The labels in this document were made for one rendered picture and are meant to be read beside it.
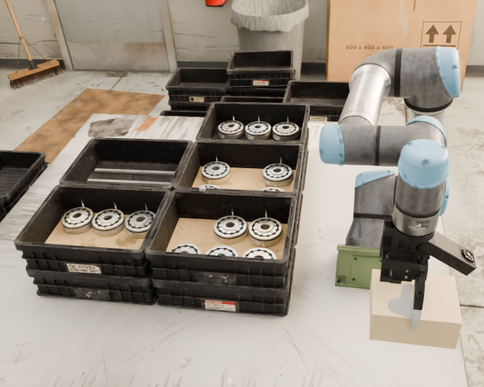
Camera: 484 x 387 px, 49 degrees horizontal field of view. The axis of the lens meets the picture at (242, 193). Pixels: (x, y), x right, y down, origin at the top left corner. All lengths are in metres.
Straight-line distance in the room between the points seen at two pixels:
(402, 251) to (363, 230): 0.59
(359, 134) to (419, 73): 0.37
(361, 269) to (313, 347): 0.28
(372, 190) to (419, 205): 0.69
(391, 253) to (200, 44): 3.88
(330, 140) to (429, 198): 0.21
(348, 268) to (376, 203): 0.21
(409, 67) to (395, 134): 0.36
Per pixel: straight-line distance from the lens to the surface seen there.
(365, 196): 1.59
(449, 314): 1.08
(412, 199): 0.90
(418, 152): 0.88
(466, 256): 1.03
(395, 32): 4.28
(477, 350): 2.51
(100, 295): 1.70
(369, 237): 1.57
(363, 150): 0.97
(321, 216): 1.92
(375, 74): 1.25
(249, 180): 1.88
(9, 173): 3.12
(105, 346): 1.61
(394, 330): 1.09
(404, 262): 0.99
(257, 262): 1.42
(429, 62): 1.31
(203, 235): 1.67
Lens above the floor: 1.92
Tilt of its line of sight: 37 degrees down
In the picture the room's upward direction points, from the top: 5 degrees counter-clockwise
